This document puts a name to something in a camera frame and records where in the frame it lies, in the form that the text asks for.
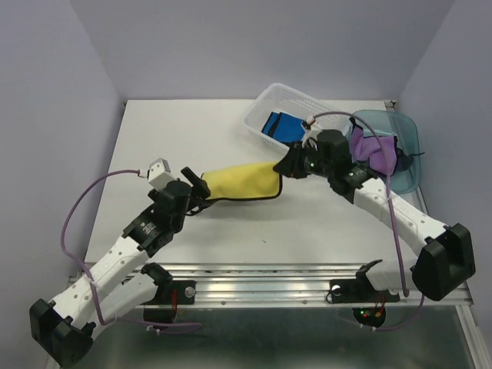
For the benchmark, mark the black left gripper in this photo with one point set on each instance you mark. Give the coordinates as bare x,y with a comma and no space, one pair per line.
199,184

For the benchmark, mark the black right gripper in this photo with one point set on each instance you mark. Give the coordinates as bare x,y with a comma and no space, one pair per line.
289,164

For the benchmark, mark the yellow and grey towel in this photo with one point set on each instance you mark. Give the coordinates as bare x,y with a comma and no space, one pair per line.
248,182

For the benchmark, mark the blue and grey towel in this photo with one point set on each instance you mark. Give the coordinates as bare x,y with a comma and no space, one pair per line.
283,128

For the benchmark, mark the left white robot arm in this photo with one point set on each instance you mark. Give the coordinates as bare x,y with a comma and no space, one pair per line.
67,325

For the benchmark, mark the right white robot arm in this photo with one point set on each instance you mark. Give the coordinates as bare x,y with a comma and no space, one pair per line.
443,254

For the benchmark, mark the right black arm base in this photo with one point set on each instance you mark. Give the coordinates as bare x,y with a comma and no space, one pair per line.
369,308

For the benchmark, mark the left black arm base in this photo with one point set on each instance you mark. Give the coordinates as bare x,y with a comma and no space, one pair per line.
159,303

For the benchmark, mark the white perforated plastic basket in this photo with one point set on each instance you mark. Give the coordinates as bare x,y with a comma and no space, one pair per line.
280,98

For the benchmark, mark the purple and grey towel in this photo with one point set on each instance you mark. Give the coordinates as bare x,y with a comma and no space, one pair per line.
379,153

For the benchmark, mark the teal translucent plastic bin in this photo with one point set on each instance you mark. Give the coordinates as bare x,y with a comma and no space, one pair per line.
373,130

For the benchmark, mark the dark grey towel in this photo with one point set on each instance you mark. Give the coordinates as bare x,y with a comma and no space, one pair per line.
404,161

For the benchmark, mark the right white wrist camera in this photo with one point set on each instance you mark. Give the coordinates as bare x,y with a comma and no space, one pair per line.
311,130

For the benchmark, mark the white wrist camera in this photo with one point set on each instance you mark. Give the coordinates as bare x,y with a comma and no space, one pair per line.
159,174
311,130

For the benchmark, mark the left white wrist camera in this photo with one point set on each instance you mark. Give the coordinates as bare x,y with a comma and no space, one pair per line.
159,174

